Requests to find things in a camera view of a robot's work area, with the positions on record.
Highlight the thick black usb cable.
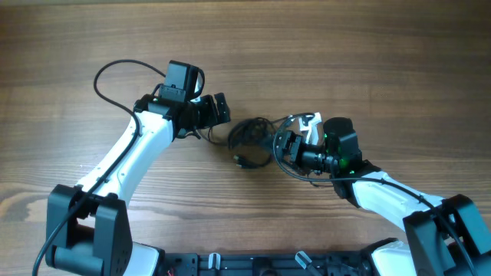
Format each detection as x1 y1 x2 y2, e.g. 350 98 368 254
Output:
227 117 275 170

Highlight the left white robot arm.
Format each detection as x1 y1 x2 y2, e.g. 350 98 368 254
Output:
32 61 230 275

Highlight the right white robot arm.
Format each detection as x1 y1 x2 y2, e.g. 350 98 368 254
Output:
269 113 490 275

